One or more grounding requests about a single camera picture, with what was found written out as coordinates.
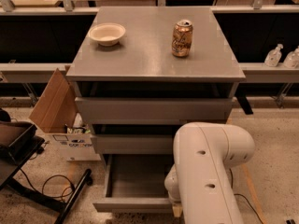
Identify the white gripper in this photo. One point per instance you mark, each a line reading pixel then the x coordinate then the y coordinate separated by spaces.
pixel 174 197

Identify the grey bottom drawer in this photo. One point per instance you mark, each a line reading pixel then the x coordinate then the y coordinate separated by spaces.
pixel 135 184

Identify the grey drawer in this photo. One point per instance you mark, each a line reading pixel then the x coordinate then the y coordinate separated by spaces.
pixel 135 184
pixel 132 144
pixel 152 111

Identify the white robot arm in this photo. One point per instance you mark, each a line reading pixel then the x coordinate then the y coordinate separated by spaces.
pixel 198 180

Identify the grey middle drawer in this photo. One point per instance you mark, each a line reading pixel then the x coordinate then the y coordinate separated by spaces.
pixel 132 144

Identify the grey top drawer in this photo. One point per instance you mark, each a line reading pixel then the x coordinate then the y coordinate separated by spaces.
pixel 152 111

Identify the grey drawer cabinet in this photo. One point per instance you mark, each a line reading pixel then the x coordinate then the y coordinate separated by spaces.
pixel 142 64

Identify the open cardboard box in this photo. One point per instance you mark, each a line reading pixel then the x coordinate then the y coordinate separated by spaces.
pixel 57 116

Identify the black tray on cart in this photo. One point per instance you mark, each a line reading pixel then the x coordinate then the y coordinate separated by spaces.
pixel 14 136

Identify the clear pump bottle left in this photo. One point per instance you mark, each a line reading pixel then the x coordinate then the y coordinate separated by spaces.
pixel 273 56

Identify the clear pump bottle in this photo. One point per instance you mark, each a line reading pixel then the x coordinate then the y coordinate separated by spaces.
pixel 273 56
pixel 292 59

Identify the gold soda can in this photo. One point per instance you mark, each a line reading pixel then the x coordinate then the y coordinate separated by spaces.
pixel 182 38

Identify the clear pump bottle right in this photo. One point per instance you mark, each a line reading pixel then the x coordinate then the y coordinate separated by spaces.
pixel 292 59

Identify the white paper bowl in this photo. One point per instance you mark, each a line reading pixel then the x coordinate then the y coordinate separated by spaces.
pixel 107 34

